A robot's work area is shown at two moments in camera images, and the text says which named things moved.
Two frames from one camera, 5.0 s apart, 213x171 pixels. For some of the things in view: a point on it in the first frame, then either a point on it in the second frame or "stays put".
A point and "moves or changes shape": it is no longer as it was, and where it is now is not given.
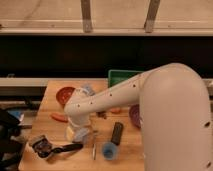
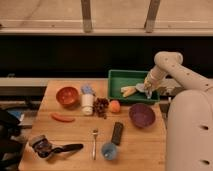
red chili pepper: x=58 y=116 stays put
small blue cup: x=109 y=151 stays put
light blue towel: x=81 y=134 moves or changes shape
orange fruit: x=115 y=110 stays put
